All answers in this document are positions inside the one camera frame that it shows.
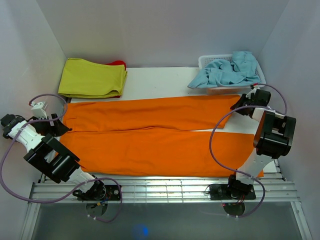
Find orange trousers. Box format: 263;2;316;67
59;93;265;178

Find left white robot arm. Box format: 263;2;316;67
0;113;107;201

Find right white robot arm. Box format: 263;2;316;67
225;87;297;199

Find light blue trousers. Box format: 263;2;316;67
187;51;262;89

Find folded yellow trousers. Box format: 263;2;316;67
58;58;128;99

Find folded red trousers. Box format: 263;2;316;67
105;60;127;70

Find white plastic basket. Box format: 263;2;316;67
198;54;266;95

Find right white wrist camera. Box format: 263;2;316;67
246;84;260;99

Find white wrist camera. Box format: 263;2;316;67
246;84;260;99
30;101;48;120

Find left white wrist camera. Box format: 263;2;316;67
30;101;48;120

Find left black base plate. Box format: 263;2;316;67
72;184;121;202

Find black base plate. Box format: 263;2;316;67
209;184;256;200
72;184;121;202

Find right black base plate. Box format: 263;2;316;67
209;184;256;200

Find aluminium rail frame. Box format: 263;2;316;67
20;92;313;240

